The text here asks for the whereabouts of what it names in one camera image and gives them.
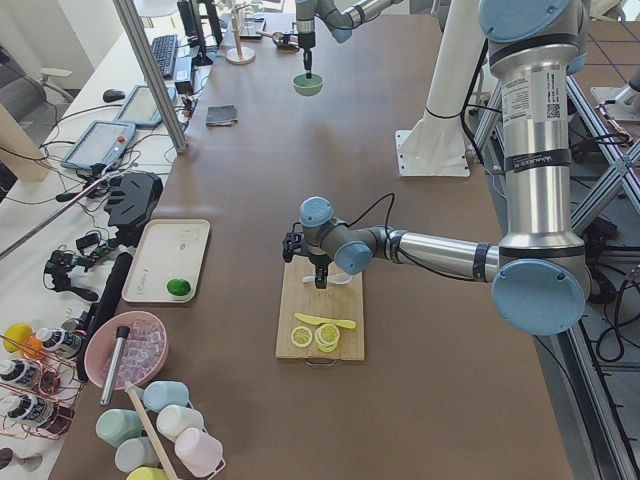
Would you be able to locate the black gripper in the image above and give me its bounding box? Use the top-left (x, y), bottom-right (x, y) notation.
top-left (297, 31), bottom-right (315, 79)
top-left (307, 253), bottom-right (331, 290)

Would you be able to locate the white ceramic spoon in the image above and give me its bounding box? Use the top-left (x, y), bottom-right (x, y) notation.
top-left (302, 272), bottom-right (353, 285)

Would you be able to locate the light green bowl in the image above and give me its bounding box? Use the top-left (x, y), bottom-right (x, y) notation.
top-left (292, 73), bottom-right (324, 96)

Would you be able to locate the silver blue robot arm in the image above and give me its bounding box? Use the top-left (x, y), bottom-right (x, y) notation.
top-left (283, 1), bottom-right (590, 336)
top-left (295, 0), bottom-right (400, 79)

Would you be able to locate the pink bowl with ice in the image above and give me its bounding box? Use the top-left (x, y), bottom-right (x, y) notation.
top-left (84, 311), bottom-right (169, 390)

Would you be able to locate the metal scoop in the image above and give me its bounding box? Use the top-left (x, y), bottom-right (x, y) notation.
top-left (257, 30), bottom-right (299, 51)

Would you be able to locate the yellow plastic knife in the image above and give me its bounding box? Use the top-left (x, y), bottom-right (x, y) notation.
top-left (294, 313), bottom-right (357, 330)

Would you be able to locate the lemon slice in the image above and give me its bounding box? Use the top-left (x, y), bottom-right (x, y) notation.
top-left (315, 324), bottom-right (341, 352)
top-left (290, 326), bottom-right (314, 348)

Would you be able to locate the wooden cup tree stand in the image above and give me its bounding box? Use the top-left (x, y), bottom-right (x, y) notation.
top-left (225, 1), bottom-right (265, 65)

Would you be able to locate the grey folded cloth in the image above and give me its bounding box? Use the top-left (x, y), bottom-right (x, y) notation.
top-left (205, 104), bottom-right (238, 127)

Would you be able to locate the black keyboard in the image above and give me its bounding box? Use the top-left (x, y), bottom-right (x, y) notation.
top-left (151, 34), bottom-right (178, 79)

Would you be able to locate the green lime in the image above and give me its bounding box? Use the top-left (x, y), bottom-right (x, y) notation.
top-left (166, 278), bottom-right (192, 297)

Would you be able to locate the beige rabbit tray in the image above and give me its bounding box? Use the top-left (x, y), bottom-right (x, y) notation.
top-left (122, 219), bottom-right (210, 304)

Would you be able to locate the blue teach pendant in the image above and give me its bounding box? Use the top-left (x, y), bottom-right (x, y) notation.
top-left (61, 121), bottom-right (136, 170)
top-left (114, 85), bottom-right (162, 129)

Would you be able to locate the computer mouse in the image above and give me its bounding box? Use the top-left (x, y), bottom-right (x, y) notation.
top-left (102, 89), bottom-right (126, 103)

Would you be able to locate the blue cup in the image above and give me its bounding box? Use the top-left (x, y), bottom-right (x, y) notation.
top-left (143, 380), bottom-right (190, 413)

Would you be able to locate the metal muddler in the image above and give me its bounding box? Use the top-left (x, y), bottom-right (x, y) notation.
top-left (99, 326), bottom-right (130, 407)

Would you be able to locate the white cup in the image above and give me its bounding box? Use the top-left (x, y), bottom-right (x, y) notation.
top-left (156, 405), bottom-right (205, 441)

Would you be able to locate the pink cup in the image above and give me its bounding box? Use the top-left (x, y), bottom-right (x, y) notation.
top-left (174, 427), bottom-right (226, 478)

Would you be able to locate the green cup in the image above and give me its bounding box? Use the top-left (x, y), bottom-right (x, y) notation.
top-left (95, 409), bottom-right (144, 448)

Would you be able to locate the orange fruit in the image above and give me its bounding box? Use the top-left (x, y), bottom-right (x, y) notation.
top-left (21, 335), bottom-right (47, 361)

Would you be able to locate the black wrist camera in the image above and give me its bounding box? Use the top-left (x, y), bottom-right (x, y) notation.
top-left (282, 221), bottom-right (307, 263)

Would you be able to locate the aluminium frame post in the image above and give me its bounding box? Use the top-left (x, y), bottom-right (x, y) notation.
top-left (113, 0), bottom-right (188, 154)

